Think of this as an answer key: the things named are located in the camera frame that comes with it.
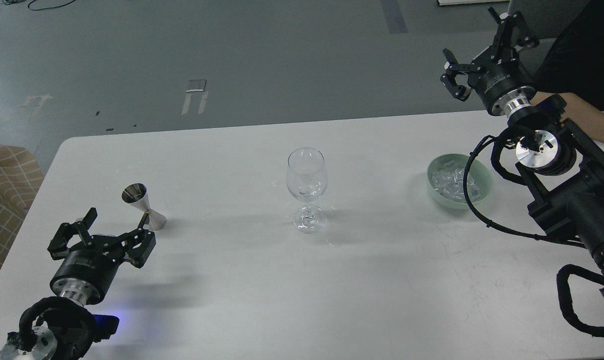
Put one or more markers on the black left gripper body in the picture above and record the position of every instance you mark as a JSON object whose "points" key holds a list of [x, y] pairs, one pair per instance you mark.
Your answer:
{"points": [[87, 269]]}

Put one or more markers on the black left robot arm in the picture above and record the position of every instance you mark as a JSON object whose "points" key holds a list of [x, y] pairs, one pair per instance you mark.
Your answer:
{"points": [[60, 326]]}

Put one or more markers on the pile of ice cubes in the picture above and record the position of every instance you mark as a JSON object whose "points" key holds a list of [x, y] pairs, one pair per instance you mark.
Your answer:
{"points": [[449, 183]]}

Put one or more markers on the grey office chair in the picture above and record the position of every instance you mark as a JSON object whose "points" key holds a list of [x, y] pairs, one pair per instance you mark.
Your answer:
{"points": [[547, 18]]}

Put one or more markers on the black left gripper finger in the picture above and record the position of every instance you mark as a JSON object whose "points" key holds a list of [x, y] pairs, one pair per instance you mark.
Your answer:
{"points": [[59, 248], [134, 247]]}

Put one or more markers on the clear wine glass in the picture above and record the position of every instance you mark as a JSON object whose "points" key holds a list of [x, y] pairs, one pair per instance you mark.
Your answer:
{"points": [[307, 181]]}

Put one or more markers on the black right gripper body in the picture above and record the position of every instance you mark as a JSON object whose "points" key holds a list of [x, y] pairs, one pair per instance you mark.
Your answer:
{"points": [[501, 78]]}

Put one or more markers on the beige checkered sofa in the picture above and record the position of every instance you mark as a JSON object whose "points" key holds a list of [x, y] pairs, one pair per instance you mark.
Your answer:
{"points": [[20, 180]]}

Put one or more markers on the green bowl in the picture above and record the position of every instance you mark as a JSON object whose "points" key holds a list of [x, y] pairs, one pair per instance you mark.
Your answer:
{"points": [[458, 160]]}

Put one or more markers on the person in black shirt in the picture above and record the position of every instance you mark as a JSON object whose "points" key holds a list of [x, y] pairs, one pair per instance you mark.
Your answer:
{"points": [[574, 69]]}

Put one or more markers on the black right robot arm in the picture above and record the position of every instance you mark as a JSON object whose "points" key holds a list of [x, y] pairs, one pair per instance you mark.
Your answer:
{"points": [[561, 166]]}

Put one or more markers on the steel double jigger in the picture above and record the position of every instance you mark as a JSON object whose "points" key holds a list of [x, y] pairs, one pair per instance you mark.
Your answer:
{"points": [[136, 195]]}

